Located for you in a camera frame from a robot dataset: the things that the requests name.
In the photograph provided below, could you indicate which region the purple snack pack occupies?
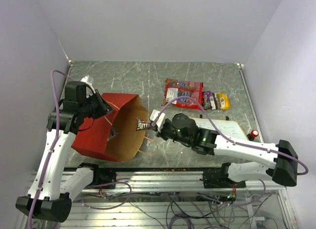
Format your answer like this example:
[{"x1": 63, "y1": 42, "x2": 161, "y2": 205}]
[{"x1": 201, "y1": 91, "x2": 212, "y2": 110}]

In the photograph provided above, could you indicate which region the red candy bag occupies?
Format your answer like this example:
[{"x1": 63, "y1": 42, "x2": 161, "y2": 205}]
[{"x1": 162, "y1": 78, "x2": 203, "y2": 110}]

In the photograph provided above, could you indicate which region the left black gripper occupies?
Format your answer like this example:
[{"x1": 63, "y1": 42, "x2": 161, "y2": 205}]
[{"x1": 79, "y1": 89, "x2": 115, "y2": 119}]

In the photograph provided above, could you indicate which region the brown purple chocolate pack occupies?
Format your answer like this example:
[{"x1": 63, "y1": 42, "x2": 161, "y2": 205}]
[{"x1": 136, "y1": 118, "x2": 151, "y2": 131}]

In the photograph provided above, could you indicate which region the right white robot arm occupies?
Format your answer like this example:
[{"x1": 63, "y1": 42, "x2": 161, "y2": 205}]
[{"x1": 150, "y1": 111, "x2": 298, "y2": 188}]

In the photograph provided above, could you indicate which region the red emergency stop button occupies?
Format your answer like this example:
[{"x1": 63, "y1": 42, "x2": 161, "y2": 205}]
[{"x1": 247, "y1": 129, "x2": 259, "y2": 141}]

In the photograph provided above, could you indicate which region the yellow snack pack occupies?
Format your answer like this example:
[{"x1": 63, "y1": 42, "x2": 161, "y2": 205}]
[{"x1": 218, "y1": 93, "x2": 231, "y2": 110}]

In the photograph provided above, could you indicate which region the brown chocolate snack pack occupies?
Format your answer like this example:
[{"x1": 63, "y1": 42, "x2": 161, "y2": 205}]
[{"x1": 209, "y1": 92, "x2": 221, "y2": 110}]

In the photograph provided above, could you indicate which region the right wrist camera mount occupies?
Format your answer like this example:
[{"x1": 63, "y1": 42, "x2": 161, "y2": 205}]
[{"x1": 150, "y1": 110, "x2": 166, "y2": 132}]

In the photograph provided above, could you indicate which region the purple cable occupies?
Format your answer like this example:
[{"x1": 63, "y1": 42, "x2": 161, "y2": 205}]
[
  {"x1": 26, "y1": 70, "x2": 82, "y2": 229},
  {"x1": 153, "y1": 96, "x2": 309, "y2": 207}
]

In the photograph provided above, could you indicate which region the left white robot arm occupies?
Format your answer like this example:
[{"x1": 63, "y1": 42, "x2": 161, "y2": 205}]
[{"x1": 15, "y1": 81, "x2": 114, "y2": 223}]

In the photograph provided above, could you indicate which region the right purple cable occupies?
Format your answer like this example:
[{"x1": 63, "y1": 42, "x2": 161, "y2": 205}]
[{"x1": 153, "y1": 96, "x2": 309, "y2": 207}]

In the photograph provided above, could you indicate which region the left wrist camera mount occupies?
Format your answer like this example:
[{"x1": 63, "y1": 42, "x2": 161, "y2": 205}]
[{"x1": 81, "y1": 75, "x2": 95, "y2": 92}]

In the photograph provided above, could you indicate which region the red paper bag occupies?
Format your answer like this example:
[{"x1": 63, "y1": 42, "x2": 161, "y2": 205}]
[{"x1": 72, "y1": 93, "x2": 149, "y2": 162}]

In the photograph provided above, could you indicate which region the small whiteboard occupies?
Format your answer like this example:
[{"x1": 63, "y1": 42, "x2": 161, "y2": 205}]
[{"x1": 193, "y1": 118, "x2": 248, "y2": 140}]

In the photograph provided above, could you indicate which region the aluminium rail frame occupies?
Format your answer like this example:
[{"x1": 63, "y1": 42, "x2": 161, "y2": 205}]
[{"x1": 32, "y1": 168, "x2": 298, "y2": 229}]

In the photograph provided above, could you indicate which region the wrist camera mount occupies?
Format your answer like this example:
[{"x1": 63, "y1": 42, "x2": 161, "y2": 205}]
[
  {"x1": 150, "y1": 110, "x2": 166, "y2": 132},
  {"x1": 81, "y1": 75, "x2": 95, "y2": 92}
]

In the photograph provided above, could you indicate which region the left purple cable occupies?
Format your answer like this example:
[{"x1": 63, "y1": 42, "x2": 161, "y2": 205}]
[{"x1": 26, "y1": 70, "x2": 82, "y2": 229}]

